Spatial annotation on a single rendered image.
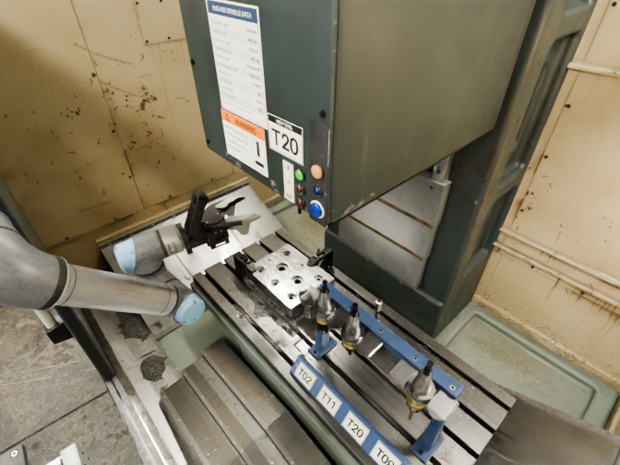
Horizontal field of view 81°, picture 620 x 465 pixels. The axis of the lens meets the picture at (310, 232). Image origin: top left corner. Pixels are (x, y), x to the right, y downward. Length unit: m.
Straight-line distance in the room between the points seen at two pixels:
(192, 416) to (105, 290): 0.82
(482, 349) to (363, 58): 1.56
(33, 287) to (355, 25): 0.63
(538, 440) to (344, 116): 1.27
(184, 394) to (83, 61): 1.33
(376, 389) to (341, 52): 1.05
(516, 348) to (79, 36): 2.22
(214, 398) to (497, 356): 1.23
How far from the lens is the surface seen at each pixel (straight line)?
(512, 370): 1.91
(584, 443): 1.57
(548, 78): 1.48
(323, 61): 0.57
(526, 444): 1.54
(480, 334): 1.97
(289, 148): 0.68
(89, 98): 1.81
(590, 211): 1.60
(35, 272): 0.73
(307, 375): 1.28
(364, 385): 1.32
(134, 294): 0.84
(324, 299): 1.03
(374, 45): 0.61
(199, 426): 1.49
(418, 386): 0.94
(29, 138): 1.81
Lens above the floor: 2.05
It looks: 39 degrees down
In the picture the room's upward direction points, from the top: straight up
